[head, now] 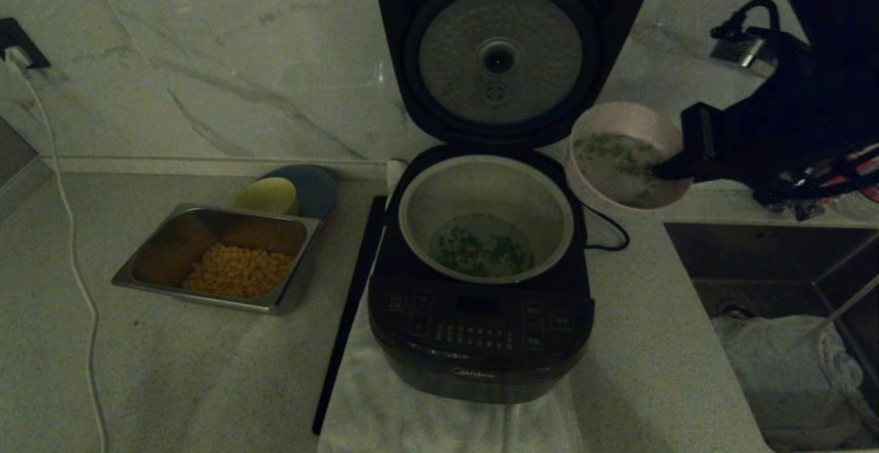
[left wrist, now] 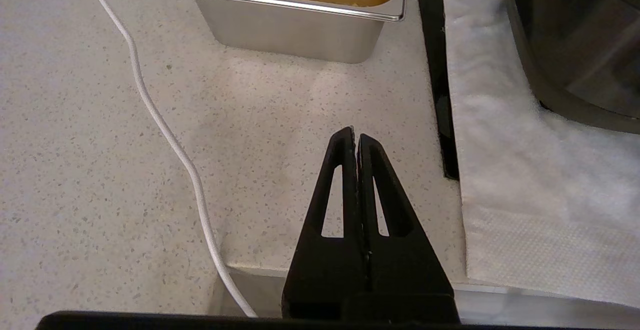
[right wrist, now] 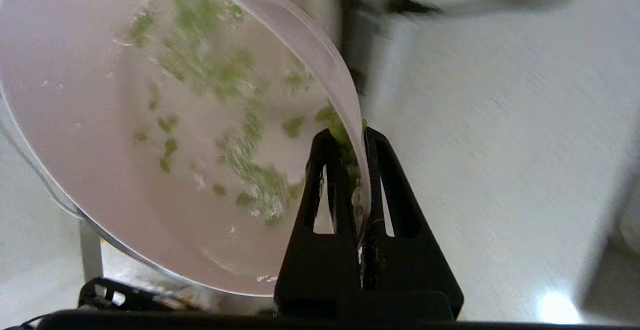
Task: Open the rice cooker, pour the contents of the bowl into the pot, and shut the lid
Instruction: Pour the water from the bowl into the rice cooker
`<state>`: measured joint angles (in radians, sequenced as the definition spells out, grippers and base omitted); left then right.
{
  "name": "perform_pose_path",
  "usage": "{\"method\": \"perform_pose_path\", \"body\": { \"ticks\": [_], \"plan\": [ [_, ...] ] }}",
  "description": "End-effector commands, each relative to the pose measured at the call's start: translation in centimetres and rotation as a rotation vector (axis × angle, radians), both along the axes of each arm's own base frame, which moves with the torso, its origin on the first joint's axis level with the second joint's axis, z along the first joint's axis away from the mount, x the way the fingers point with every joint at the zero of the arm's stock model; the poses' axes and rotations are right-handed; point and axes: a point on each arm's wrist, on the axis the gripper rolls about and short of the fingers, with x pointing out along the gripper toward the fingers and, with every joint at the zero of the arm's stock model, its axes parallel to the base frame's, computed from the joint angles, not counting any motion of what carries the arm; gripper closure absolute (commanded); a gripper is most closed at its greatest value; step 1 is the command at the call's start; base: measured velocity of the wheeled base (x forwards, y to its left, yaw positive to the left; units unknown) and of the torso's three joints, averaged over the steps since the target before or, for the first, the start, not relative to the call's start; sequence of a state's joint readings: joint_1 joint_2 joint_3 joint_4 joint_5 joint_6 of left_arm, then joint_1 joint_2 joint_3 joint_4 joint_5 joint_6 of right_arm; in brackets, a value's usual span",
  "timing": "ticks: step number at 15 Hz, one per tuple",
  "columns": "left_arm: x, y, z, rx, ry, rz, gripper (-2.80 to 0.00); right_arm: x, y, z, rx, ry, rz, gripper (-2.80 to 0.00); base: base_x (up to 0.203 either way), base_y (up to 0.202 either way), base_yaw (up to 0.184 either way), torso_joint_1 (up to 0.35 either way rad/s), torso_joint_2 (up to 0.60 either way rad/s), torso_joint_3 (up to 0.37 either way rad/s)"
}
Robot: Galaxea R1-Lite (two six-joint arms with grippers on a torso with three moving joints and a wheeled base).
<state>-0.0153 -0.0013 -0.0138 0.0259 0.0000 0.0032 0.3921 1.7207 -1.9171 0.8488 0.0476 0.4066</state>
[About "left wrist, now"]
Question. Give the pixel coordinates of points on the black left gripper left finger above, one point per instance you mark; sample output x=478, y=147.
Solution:
x=320, y=280

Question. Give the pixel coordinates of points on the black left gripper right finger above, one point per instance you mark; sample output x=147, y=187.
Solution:
x=410, y=280

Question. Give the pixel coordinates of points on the white towel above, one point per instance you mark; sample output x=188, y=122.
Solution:
x=525, y=195

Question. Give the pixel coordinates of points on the long black strip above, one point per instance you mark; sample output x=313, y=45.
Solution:
x=435, y=45

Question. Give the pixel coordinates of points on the stainless steel tray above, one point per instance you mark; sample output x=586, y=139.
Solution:
x=290, y=35

